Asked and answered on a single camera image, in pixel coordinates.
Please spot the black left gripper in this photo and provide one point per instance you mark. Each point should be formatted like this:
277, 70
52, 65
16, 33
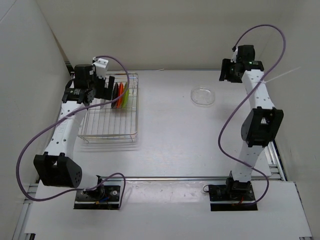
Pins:
105, 93

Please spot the aluminium table edge rail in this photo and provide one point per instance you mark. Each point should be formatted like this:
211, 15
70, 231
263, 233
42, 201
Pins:
274, 162

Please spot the front aluminium rail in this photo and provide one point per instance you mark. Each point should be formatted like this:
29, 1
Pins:
177, 178

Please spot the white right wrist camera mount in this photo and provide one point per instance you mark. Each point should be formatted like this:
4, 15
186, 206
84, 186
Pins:
234, 56

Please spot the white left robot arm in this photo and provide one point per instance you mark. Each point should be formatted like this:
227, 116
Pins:
56, 167

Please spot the clear textured glass plate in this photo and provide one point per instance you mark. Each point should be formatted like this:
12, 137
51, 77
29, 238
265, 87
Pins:
203, 95

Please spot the orange plastic plate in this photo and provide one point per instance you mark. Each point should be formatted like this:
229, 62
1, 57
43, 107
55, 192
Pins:
120, 92

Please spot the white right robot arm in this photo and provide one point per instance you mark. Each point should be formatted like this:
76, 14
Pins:
262, 123

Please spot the white cable tie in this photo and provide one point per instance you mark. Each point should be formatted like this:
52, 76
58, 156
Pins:
281, 75

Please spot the chrome wire dish rack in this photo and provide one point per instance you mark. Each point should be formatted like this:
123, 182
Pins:
105, 124

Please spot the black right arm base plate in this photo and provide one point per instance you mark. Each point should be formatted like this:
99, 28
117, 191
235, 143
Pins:
222, 201

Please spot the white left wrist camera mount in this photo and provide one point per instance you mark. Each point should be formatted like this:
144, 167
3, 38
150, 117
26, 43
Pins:
101, 67

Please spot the lime green plastic plate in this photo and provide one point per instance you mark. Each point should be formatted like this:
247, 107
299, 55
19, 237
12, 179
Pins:
125, 95

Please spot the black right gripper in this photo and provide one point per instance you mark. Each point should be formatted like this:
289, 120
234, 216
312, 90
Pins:
225, 65

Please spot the black plastic plate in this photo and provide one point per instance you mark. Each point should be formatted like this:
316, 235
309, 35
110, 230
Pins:
115, 94

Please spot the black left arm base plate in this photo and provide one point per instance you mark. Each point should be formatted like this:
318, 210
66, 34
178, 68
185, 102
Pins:
105, 197

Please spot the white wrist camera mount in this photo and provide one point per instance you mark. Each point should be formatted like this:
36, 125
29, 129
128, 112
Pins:
234, 56
101, 67

